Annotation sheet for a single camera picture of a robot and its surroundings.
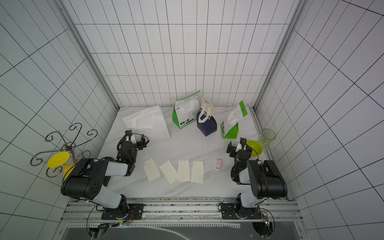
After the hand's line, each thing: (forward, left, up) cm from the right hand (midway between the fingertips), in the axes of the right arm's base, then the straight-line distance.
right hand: (241, 141), depth 91 cm
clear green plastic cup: (+3, -16, +3) cm, 17 cm away
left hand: (-1, +67, +1) cm, 67 cm away
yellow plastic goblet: (-29, +82, +26) cm, 90 cm away
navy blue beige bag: (+9, +22, +6) cm, 24 cm away
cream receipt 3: (-18, +35, -7) cm, 40 cm away
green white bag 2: (+7, +7, +5) cm, 11 cm away
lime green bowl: (-2, -13, -7) cm, 15 cm away
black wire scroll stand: (-25, +79, +22) cm, 86 cm away
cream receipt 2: (-19, +43, -7) cm, 48 cm away
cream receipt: (-18, +54, -7) cm, 58 cm away
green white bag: (+19, +37, +8) cm, 42 cm away
